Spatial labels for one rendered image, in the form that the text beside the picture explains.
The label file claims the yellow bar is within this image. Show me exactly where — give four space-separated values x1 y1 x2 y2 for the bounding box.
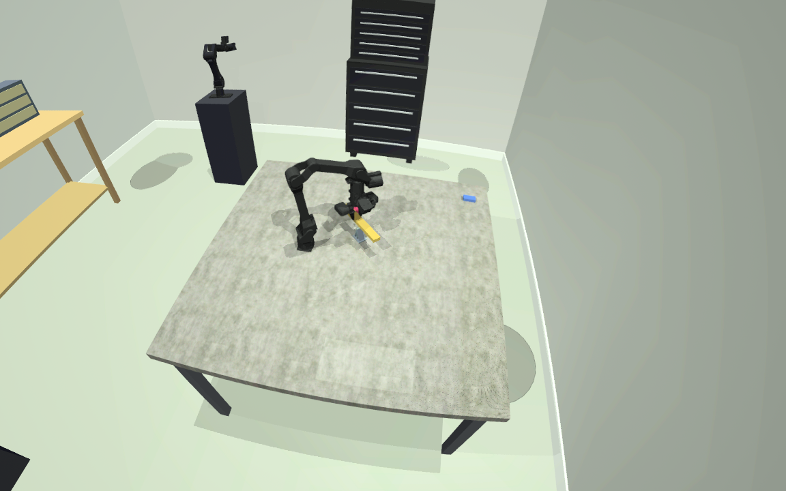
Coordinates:
353 212 380 243

